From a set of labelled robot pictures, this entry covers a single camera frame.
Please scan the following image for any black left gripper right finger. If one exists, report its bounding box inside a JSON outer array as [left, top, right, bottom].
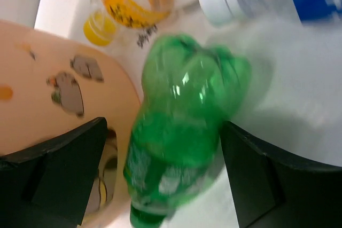
[[220, 121, 341, 227]]

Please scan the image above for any green plastic soda bottle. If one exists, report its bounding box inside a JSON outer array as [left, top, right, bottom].
[[123, 34, 252, 227]]

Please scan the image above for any clear bottle yellow cap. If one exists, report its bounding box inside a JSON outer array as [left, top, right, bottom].
[[83, 0, 174, 46]]

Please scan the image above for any orange capybara plastic bin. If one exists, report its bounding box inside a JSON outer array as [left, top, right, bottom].
[[1, 21, 139, 227]]

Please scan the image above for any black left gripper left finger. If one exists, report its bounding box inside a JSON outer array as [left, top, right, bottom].
[[1, 117, 107, 227]]

